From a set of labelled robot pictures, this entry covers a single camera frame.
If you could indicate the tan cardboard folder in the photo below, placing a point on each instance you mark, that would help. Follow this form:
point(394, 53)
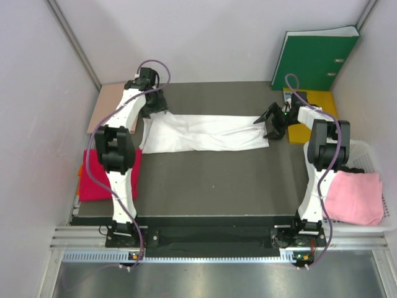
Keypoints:
point(107, 101)

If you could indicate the green ring binder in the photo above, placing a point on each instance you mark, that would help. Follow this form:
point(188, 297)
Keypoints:
point(314, 56)

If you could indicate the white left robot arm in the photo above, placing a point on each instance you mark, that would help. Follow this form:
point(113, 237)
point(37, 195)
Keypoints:
point(114, 145)

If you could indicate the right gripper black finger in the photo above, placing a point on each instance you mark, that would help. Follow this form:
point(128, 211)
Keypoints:
point(271, 111)
point(277, 134)

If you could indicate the pink t shirt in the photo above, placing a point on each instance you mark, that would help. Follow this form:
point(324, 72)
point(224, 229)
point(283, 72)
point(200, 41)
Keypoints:
point(355, 198)

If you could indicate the yellow plastic folder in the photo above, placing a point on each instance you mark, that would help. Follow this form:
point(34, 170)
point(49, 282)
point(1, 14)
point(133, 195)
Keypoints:
point(300, 133)

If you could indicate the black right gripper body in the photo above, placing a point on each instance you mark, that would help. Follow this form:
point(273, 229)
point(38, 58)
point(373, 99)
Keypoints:
point(281, 118)

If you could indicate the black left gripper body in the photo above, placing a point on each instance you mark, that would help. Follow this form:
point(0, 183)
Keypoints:
point(156, 104)

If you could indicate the white plastic laundry basket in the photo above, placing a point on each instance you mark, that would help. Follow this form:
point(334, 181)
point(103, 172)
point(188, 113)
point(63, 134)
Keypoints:
point(361, 156)

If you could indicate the white t shirt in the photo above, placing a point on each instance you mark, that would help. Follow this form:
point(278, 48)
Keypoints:
point(172, 133)

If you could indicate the orange folded t shirt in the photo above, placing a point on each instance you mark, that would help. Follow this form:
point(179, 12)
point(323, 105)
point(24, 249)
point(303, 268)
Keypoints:
point(80, 172)

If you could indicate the black t shirt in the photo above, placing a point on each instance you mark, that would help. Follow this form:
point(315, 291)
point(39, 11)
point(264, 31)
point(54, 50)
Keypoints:
point(352, 170)

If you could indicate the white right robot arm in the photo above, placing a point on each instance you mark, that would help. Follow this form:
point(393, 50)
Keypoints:
point(326, 153)

